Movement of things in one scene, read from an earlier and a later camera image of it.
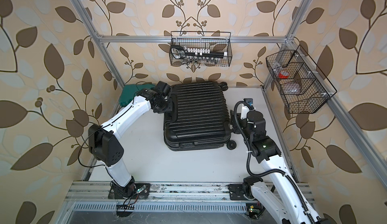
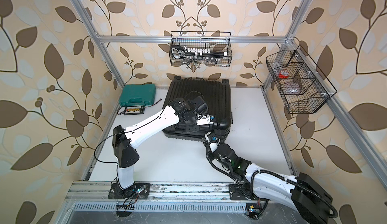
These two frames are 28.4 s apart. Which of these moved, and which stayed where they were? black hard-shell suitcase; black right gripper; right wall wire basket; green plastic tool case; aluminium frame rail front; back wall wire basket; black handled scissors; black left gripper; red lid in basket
Moved: black right gripper; black hard-shell suitcase; black left gripper
Stayed: green plastic tool case; aluminium frame rail front; black handled scissors; right wall wire basket; red lid in basket; back wall wire basket
